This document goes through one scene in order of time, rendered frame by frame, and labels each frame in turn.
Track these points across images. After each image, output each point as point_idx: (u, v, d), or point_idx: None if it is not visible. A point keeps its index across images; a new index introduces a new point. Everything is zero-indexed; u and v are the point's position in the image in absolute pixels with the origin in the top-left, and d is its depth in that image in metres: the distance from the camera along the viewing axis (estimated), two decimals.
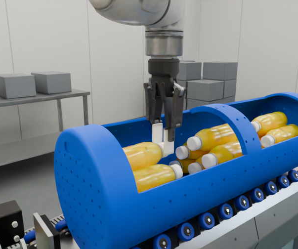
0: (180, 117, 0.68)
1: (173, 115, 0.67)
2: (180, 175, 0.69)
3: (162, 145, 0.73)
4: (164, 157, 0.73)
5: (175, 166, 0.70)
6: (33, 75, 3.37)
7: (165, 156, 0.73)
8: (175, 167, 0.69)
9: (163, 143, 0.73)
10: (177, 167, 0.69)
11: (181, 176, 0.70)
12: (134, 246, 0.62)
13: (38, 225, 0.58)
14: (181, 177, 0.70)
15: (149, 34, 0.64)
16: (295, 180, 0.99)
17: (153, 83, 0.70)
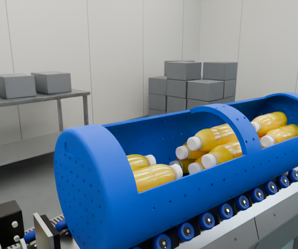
0: None
1: None
2: (180, 175, 0.69)
3: None
4: None
5: (175, 166, 0.70)
6: (33, 75, 3.37)
7: None
8: (175, 167, 0.69)
9: None
10: (177, 167, 0.69)
11: (181, 176, 0.70)
12: (134, 246, 0.62)
13: (38, 225, 0.58)
14: (181, 177, 0.70)
15: None
16: (295, 180, 0.99)
17: None
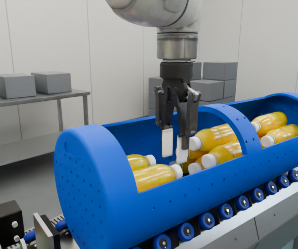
0: (194, 124, 0.63)
1: (188, 121, 0.63)
2: (180, 175, 0.69)
3: None
4: None
5: (175, 166, 0.70)
6: (33, 75, 3.37)
7: None
8: (175, 167, 0.69)
9: None
10: (177, 167, 0.69)
11: (181, 176, 0.70)
12: (134, 246, 0.62)
13: (38, 225, 0.58)
14: (181, 177, 0.70)
15: (162, 36, 0.60)
16: (295, 180, 0.99)
17: (165, 87, 0.66)
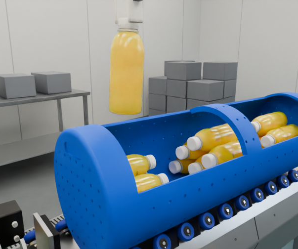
0: None
1: None
2: (134, 22, 0.53)
3: None
4: None
5: (121, 23, 0.53)
6: (33, 75, 3.37)
7: None
8: (122, 25, 0.53)
9: None
10: (123, 23, 0.53)
11: None
12: (134, 246, 0.62)
13: (38, 225, 0.58)
14: None
15: None
16: (295, 180, 0.99)
17: None
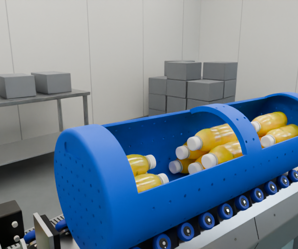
0: None
1: None
2: None
3: None
4: None
5: None
6: (33, 75, 3.37)
7: None
8: None
9: None
10: None
11: None
12: (134, 246, 0.62)
13: (38, 225, 0.58)
14: None
15: None
16: (295, 180, 0.99)
17: None
